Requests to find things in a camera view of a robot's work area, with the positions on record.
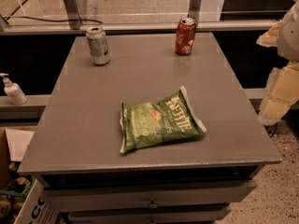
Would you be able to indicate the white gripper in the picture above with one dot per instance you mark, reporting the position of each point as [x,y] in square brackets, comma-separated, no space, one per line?
[290,36]

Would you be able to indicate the white pump sanitizer bottle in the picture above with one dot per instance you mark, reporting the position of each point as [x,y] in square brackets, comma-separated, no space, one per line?
[13,91]

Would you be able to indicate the grey cabinet with drawers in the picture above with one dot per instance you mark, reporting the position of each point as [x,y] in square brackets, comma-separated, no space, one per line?
[77,143]

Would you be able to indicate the upper grey drawer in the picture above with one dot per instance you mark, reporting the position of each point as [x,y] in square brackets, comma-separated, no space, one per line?
[73,200]

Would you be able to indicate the red coke can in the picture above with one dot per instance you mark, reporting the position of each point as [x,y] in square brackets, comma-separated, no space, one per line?
[185,36]

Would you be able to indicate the cardboard box with items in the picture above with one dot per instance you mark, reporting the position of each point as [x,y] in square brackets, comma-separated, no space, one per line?
[20,195]

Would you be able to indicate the green jalapeno chip bag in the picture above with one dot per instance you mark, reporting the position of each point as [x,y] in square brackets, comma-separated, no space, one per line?
[171,119]

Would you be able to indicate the grey drawer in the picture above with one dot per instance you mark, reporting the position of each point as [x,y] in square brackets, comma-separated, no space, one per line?
[73,200]
[160,215]

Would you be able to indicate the silver green soda can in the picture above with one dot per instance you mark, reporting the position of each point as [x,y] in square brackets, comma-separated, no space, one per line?
[96,39]

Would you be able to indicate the metal window rail frame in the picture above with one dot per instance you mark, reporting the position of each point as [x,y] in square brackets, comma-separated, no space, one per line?
[44,17]

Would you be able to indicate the lower grey drawer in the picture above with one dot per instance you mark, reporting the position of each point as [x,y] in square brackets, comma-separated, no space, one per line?
[160,215]

